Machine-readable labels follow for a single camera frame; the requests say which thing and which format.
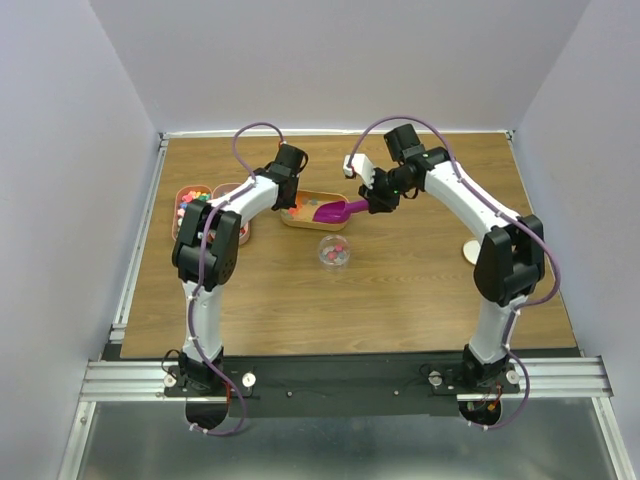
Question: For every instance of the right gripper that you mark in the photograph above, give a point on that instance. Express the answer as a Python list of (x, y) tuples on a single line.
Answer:
[(377, 204)]

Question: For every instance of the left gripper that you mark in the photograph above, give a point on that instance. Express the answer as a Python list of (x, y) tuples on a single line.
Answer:
[(290, 203)]

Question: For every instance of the orange tray of star candies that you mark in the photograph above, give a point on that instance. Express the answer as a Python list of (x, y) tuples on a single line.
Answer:
[(306, 204)]

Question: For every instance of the magenta plastic scoop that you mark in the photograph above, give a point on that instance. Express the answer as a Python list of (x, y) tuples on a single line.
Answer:
[(339, 212)]

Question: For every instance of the clear plastic cup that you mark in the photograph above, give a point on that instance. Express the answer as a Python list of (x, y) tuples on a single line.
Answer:
[(334, 252)]

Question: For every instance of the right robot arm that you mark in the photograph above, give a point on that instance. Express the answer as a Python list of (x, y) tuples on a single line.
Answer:
[(510, 262)]

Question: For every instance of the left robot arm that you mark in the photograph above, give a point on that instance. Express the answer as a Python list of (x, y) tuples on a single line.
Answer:
[(206, 251)]

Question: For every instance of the pink tray of wrapped candies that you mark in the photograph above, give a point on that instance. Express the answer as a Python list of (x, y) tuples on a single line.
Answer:
[(183, 198)]

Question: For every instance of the white round lid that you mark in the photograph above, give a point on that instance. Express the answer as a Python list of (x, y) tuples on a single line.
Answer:
[(471, 250)]

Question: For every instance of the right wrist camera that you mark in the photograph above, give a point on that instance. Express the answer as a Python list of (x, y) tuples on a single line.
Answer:
[(360, 166)]

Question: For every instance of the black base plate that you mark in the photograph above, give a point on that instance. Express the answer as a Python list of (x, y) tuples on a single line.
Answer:
[(344, 386)]

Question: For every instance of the aluminium frame rail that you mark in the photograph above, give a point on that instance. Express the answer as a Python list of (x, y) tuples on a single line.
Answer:
[(548, 415)]

